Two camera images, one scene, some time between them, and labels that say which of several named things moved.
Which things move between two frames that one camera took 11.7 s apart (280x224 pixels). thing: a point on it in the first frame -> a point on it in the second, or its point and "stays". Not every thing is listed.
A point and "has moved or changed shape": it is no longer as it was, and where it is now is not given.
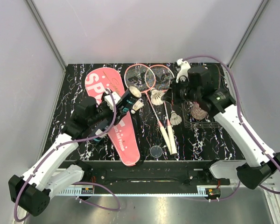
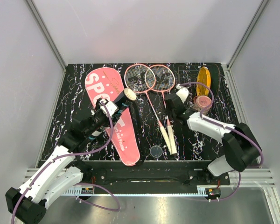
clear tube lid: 156,151 stays
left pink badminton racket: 142,76 stays
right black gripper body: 182,92 -> 170,113
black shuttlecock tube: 103,126 has moved or changed shape
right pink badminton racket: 160,78 stays
